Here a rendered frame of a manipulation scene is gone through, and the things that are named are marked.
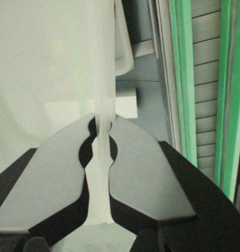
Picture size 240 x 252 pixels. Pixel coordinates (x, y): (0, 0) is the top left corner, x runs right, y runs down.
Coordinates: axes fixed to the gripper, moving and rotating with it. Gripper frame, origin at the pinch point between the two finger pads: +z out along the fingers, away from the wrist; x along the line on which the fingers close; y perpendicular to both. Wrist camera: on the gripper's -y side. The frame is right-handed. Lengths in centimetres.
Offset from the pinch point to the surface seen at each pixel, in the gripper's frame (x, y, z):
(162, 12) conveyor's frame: 9.5, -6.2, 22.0
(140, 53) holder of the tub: 8.3, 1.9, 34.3
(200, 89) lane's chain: 18.1, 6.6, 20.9
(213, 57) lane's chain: 19.0, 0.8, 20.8
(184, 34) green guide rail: 10.2, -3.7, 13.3
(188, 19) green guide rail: 10.4, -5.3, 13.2
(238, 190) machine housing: 44, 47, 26
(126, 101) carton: 4.4, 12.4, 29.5
